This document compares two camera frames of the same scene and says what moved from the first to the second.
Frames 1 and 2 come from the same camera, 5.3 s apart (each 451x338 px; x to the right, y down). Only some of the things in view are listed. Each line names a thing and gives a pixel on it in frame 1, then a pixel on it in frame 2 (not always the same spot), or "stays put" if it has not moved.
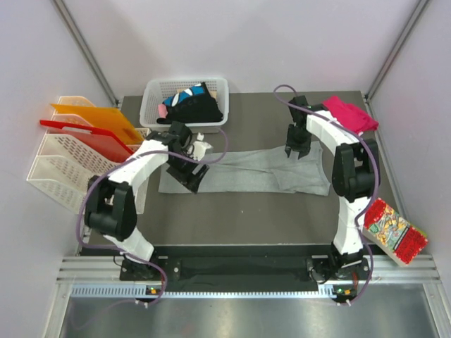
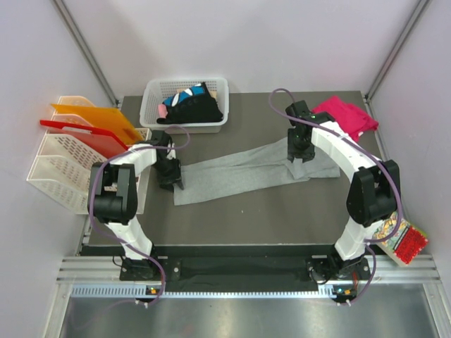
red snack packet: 387,229 stays put
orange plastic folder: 108,119 stays put
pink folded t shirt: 350,115 stays put
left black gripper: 189,180 -> 167,182
